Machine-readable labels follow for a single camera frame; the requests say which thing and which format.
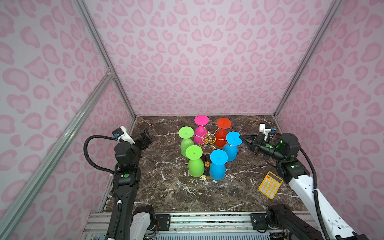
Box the yellow calculator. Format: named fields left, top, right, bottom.
left=258, top=172, right=283, bottom=200

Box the rear lime green wine glass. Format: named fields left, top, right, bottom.
left=178, top=127, right=195, bottom=157

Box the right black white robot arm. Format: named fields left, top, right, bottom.
left=240, top=133, right=367, bottom=240

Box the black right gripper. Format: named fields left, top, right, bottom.
left=239, top=135, right=286, bottom=162

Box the right black corrugated cable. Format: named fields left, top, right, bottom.
left=298, top=146, right=331, bottom=240

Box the front lime green wine glass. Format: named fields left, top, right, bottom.
left=186, top=145, right=205, bottom=178

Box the gold wire wine glass rack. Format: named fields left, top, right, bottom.
left=195, top=128, right=221, bottom=177

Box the lime green wine glass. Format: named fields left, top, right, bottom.
left=178, top=127, right=195, bottom=157
left=186, top=145, right=205, bottom=178

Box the aluminium enclosure frame strut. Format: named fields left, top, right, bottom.
left=1, top=1, right=132, bottom=240

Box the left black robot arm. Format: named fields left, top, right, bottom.
left=105, top=129, right=153, bottom=240

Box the blue wine glass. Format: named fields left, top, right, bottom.
left=223, top=132, right=243, bottom=162
left=210, top=150, right=228, bottom=181

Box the red wine glass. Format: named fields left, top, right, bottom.
left=215, top=118, right=232, bottom=148

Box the magenta wine glass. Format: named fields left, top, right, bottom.
left=194, top=115, right=209, bottom=144

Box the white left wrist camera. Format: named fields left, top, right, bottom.
left=112, top=126, right=136, bottom=145

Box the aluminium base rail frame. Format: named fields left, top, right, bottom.
left=80, top=211, right=343, bottom=240

